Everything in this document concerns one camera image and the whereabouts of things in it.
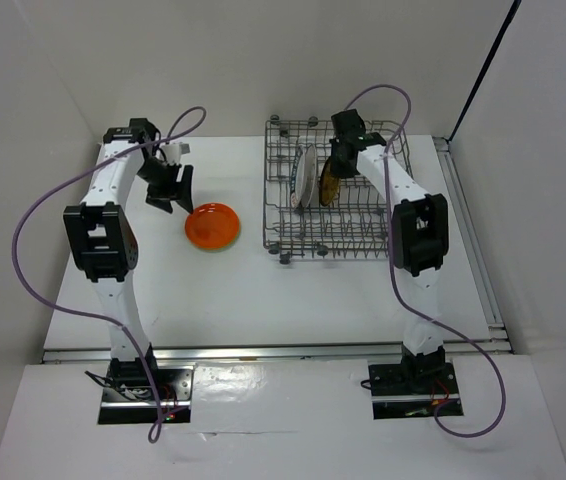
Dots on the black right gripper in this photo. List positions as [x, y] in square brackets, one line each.
[336, 169]

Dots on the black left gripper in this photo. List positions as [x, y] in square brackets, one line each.
[159, 197]

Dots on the white plate teal rim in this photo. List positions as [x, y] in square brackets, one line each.
[306, 176]
[295, 175]

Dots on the orange plate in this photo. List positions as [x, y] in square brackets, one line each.
[196, 224]

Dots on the brown patterned plate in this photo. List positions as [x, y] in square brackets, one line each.
[329, 184]

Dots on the lime green plate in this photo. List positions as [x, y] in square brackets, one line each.
[233, 242]

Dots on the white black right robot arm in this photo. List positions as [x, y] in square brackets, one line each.
[418, 232]

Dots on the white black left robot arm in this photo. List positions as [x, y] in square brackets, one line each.
[105, 248]

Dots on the white plate teal rim front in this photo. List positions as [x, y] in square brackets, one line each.
[295, 175]

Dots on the black corner strip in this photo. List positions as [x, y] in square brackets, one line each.
[485, 67]

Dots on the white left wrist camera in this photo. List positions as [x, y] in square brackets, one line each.
[174, 151]

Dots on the grey wire dish rack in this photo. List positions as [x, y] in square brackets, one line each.
[352, 227]

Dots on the aluminium front rail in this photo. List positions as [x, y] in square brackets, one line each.
[257, 353]

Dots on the aluminium rail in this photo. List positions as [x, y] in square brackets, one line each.
[257, 353]
[498, 342]

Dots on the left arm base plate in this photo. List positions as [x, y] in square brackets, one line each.
[132, 404]

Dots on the aluminium right side rail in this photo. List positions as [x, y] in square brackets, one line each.
[498, 342]

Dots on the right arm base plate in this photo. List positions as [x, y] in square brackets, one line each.
[394, 397]

